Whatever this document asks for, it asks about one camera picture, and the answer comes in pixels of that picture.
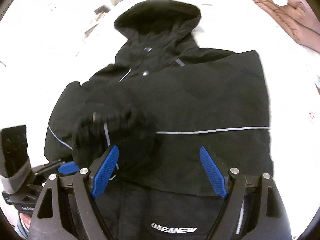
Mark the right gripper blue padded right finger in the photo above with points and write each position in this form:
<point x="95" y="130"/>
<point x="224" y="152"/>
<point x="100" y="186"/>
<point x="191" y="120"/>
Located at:
<point x="216" y="171"/>

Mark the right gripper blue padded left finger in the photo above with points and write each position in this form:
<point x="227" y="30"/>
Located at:
<point x="101" y="171"/>

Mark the floral green bed sheet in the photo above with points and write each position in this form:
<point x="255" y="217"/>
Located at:
<point x="43" y="49"/>

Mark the folded brown quilt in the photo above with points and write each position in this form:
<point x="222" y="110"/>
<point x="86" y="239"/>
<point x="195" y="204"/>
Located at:
<point x="297" y="19"/>

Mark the black hooded jacket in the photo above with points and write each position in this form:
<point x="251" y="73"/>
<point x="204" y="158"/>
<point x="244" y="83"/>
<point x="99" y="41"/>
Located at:
<point x="159" y="102"/>

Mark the person's left hand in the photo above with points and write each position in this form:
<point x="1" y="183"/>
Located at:
<point x="25" y="220"/>

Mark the bedside table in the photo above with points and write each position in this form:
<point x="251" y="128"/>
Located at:
<point x="95" y="19"/>

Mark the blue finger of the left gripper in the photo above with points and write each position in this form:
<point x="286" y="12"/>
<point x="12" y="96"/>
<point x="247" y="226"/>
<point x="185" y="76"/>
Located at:
<point x="68" y="168"/>

